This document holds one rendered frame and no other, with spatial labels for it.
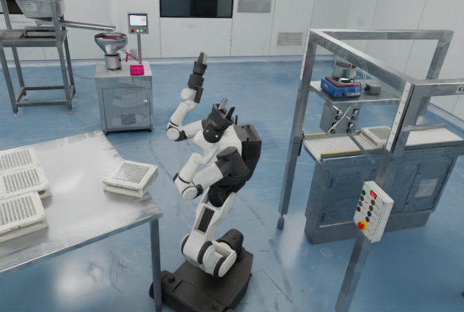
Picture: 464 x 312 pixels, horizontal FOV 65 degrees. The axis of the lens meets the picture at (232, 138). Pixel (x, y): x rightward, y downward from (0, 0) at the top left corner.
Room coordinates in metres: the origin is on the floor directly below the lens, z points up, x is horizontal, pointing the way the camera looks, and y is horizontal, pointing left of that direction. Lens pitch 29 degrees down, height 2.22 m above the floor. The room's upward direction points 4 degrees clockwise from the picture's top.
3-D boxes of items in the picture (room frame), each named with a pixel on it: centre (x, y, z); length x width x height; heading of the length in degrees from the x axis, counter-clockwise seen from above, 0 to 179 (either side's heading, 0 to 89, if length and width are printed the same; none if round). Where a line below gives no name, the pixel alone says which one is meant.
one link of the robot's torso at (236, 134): (1.80, 0.00, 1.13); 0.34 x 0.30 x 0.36; 15
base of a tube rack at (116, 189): (1.79, 0.59, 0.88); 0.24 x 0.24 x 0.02; 80
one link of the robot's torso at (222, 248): (1.78, 0.04, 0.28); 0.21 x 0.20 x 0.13; 150
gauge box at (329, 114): (2.21, -0.71, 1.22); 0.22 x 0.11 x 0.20; 108
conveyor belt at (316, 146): (2.50, -1.22, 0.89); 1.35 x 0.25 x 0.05; 108
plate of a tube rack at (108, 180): (1.79, 0.59, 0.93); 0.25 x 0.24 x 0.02; 170
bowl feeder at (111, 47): (4.19, 1.42, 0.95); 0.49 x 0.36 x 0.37; 108
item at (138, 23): (4.36, 1.21, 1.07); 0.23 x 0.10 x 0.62; 108
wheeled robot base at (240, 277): (1.75, 0.06, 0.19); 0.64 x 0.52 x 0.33; 150
